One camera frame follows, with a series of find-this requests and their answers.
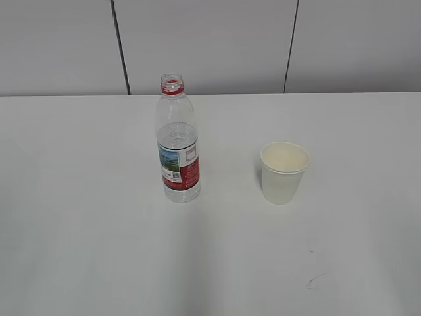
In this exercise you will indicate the clear plastic water bottle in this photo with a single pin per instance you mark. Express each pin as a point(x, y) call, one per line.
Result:
point(177, 140)

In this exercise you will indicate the white paper cup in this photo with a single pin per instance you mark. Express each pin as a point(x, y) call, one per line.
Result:
point(282, 167)

